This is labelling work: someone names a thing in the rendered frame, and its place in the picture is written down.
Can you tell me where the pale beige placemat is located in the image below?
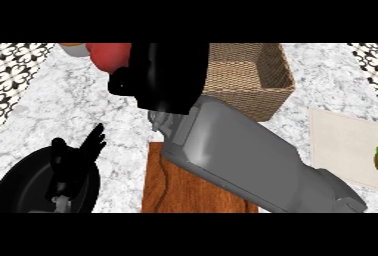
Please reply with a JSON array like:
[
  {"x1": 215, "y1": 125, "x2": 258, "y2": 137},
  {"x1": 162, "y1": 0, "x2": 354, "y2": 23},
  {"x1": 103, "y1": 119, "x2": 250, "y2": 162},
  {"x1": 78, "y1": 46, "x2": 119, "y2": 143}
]
[{"x1": 306, "y1": 106, "x2": 378, "y2": 191}]

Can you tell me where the grey can with orange top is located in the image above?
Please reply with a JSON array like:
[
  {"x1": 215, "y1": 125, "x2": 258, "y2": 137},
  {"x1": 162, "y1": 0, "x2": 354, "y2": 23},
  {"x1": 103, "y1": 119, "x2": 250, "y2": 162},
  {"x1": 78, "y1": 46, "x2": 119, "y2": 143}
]
[{"x1": 57, "y1": 42, "x2": 92, "y2": 58}]

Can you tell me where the brown wicker basket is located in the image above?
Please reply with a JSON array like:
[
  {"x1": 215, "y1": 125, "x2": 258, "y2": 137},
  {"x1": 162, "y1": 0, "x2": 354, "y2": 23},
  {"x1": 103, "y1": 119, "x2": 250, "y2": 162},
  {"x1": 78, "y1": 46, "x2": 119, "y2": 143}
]
[{"x1": 200, "y1": 42, "x2": 296, "y2": 123}]

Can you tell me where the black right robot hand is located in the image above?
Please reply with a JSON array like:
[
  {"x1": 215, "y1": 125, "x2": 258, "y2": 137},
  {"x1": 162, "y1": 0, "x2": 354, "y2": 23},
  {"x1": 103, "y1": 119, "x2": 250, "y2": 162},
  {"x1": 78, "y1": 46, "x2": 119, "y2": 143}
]
[{"x1": 106, "y1": 42, "x2": 211, "y2": 116}]

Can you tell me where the brown wooden cutting board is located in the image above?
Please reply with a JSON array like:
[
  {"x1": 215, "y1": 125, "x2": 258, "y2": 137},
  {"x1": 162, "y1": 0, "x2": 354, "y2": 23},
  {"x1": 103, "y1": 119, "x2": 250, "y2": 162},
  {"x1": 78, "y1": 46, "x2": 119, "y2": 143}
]
[{"x1": 140, "y1": 141, "x2": 259, "y2": 214}]

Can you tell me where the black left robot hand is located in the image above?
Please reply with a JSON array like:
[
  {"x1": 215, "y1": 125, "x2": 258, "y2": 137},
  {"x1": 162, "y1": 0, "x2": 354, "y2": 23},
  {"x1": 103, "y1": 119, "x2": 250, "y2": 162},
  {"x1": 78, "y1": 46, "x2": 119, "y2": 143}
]
[{"x1": 44, "y1": 122, "x2": 107, "y2": 203}]

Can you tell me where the black round pan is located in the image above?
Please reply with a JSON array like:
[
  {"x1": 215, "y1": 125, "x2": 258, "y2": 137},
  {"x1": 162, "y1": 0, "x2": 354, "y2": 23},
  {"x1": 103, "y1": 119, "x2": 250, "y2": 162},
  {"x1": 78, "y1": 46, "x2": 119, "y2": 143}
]
[{"x1": 0, "y1": 145, "x2": 103, "y2": 214}]

